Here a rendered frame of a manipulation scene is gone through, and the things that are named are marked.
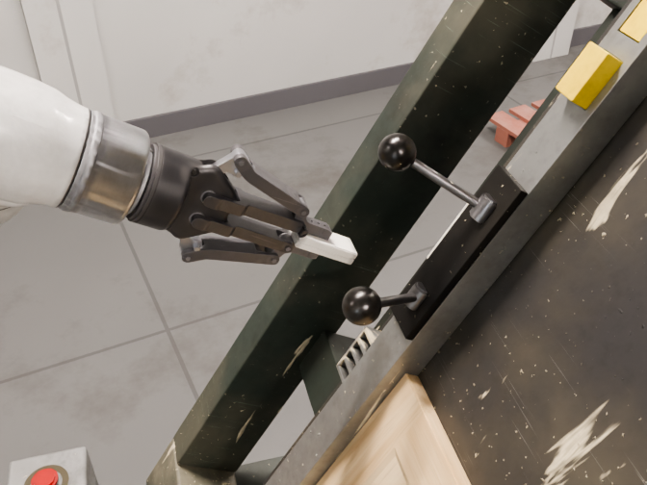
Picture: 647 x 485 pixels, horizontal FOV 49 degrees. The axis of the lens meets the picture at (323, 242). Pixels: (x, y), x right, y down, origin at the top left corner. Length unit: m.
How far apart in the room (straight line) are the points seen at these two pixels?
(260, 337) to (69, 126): 0.53
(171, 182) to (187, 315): 2.20
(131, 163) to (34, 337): 2.30
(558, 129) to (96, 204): 0.42
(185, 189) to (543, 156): 0.34
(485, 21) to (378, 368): 0.42
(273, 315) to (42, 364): 1.83
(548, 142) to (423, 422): 0.31
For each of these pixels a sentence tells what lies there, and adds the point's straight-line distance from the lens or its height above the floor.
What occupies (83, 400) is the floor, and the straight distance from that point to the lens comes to 2.61.
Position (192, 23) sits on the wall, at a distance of 3.86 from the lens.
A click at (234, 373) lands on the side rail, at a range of 1.10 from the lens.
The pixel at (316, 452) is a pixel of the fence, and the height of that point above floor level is 1.18.
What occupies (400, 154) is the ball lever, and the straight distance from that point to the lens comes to 0.69.
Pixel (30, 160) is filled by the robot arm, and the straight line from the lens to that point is 0.59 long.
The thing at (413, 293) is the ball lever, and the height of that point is 1.40.
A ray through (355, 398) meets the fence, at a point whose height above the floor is 1.26.
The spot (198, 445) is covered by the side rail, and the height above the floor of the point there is 0.95.
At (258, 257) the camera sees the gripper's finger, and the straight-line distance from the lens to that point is 0.71.
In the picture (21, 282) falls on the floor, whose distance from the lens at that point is 3.16.
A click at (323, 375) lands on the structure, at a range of 1.04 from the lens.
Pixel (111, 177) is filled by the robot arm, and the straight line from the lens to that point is 0.61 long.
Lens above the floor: 1.90
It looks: 37 degrees down
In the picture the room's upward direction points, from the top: straight up
